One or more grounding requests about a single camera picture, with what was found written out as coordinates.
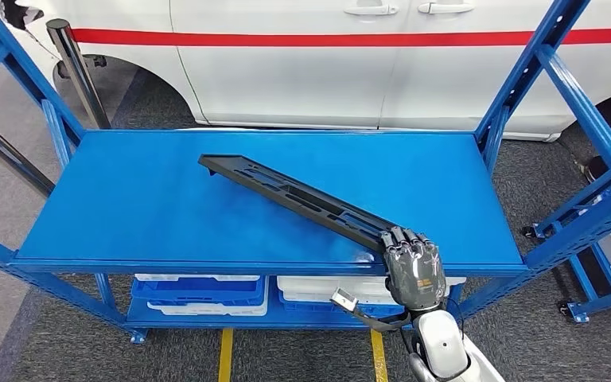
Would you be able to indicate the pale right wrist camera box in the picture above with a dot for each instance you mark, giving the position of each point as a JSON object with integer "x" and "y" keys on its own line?
{"x": 345, "y": 299}

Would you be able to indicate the white car with red stripe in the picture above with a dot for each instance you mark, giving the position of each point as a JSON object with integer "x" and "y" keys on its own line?
{"x": 284, "y": 79}

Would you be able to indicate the blue metal shelf rack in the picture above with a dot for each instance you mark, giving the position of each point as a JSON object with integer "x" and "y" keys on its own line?
{"x": 126, "y": 211}
{"x": 579, "y": 311}

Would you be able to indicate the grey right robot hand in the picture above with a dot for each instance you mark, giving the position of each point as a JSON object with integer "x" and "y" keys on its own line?
{"x": 416, "y": 274}

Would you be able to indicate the black plastic plate frame part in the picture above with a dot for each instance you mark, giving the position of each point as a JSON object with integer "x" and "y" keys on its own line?
{"x": 215, "y": 162}

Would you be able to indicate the blue plastic storage bin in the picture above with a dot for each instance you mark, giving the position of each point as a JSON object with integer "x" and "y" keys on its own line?
{"x": 195, "y": 291}
{"x": 311, "y": 311}

